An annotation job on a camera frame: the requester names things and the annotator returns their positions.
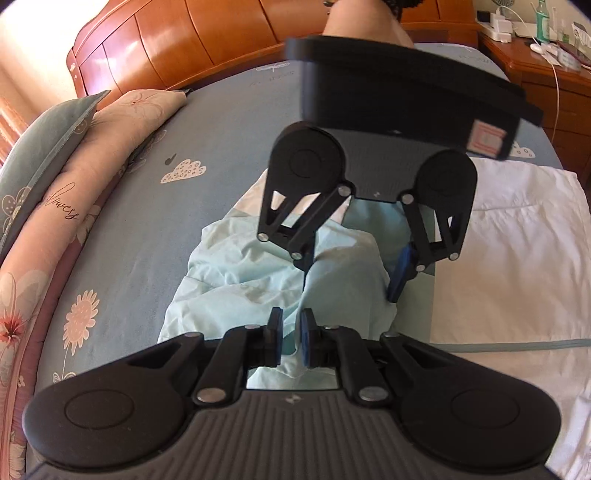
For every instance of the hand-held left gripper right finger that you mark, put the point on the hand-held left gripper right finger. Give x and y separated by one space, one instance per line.
307 339

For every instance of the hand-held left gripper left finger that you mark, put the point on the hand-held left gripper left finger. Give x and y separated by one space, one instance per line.
277 337

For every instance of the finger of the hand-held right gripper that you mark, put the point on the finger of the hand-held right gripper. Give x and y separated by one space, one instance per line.
304 258
401 272

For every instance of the white and green hooded jacket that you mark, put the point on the white and green hooded jacket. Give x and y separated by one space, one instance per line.
508 254

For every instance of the person's right forearm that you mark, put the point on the person's right forearm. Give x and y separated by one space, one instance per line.
360 23

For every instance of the wooden nightstand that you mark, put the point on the wooden nightstand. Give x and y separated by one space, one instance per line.
531 69

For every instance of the green bottle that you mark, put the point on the green bottle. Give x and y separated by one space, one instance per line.
543 25

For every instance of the wooden bed headboard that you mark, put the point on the wooden bed headboard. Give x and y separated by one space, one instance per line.
184 37

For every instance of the pink floral quilt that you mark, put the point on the pink floral quilt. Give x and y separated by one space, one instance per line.
115 138

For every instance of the teal floral pillow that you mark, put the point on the teal floral pillow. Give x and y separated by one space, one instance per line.
37 152

